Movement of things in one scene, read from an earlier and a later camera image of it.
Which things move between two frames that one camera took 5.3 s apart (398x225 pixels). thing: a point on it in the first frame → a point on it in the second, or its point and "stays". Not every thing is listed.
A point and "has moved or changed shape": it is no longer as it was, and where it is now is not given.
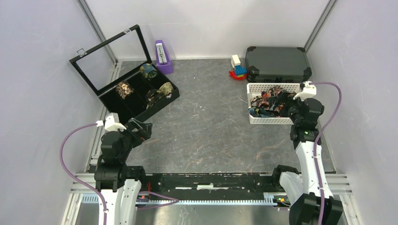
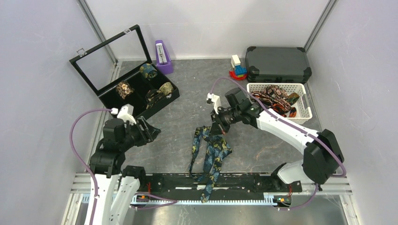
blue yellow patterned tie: (261, 113) has moved or changed shape
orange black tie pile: (273, 102) stays
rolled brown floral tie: (124, 89) stays
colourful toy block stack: (239, 72) stays
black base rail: (211, 186) stays
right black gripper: (287, 98) → (218, 127)
